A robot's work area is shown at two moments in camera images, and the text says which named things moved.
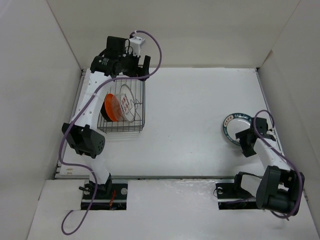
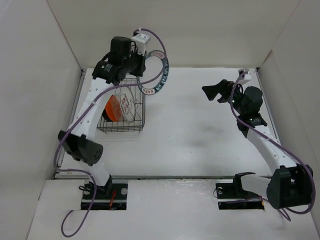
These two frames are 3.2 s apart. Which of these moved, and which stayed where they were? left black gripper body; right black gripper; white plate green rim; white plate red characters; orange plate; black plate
Moved: right black gripper; white plate green rim
Stayed: left black gripper body; white plate red characters; black plate; orange plate
